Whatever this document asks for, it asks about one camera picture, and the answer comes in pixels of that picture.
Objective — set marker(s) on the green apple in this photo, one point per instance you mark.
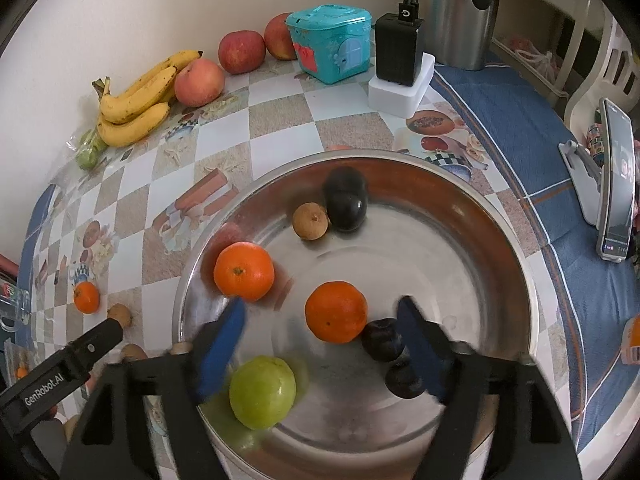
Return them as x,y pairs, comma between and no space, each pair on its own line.
262,385

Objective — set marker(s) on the smartphone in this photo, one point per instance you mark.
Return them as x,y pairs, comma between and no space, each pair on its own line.
617,180

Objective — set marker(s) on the plastic bag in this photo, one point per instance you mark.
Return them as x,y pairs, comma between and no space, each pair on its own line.
535,57

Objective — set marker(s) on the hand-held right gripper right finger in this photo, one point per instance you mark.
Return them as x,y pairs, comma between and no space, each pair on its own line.
420,345

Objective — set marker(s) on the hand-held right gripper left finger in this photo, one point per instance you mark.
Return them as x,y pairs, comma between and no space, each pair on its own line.
222,345

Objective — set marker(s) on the small brown fruit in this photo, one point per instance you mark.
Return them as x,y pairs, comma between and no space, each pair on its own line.
310,221
132,352
120,315

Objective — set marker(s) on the white box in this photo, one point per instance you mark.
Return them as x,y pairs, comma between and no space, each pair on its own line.
400,95

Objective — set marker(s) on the teal toy box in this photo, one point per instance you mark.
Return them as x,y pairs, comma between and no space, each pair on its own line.
332,42

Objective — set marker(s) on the yellow banana bunch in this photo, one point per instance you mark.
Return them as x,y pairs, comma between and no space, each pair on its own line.
135,100

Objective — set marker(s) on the dark plum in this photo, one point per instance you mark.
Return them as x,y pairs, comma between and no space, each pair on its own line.
402,379
346,208
382,339

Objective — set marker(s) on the white plastic chair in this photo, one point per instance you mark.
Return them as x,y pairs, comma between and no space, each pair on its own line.
590,60

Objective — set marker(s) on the clear bag of green fruits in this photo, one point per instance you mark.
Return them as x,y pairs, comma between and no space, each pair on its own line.
90,152

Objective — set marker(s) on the orange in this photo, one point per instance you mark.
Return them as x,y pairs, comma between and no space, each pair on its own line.
336,311
244,271
86,296

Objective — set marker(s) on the red plastic item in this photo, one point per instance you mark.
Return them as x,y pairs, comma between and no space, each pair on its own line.
7,265

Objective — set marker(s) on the red apple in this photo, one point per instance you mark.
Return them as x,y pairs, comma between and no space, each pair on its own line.
241,51
277,36

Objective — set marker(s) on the blue tablecloth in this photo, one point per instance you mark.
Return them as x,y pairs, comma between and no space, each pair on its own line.
500,125

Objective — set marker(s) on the orange packet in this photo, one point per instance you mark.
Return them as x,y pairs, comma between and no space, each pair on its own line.
632,340

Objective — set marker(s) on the pink apple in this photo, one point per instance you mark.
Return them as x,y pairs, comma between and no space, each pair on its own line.
199,82

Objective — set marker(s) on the checkered printed table cover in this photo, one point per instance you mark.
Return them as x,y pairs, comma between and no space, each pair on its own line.
280,120

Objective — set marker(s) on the grey phone stand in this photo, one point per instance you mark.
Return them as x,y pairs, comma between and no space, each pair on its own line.
580,175

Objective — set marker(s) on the large steel bowl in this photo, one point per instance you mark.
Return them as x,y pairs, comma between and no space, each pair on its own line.
425,240

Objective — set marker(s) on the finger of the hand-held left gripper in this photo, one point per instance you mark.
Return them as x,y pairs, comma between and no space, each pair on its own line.
60,372

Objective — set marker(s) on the steel thermos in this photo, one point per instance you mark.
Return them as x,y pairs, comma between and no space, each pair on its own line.
460,25

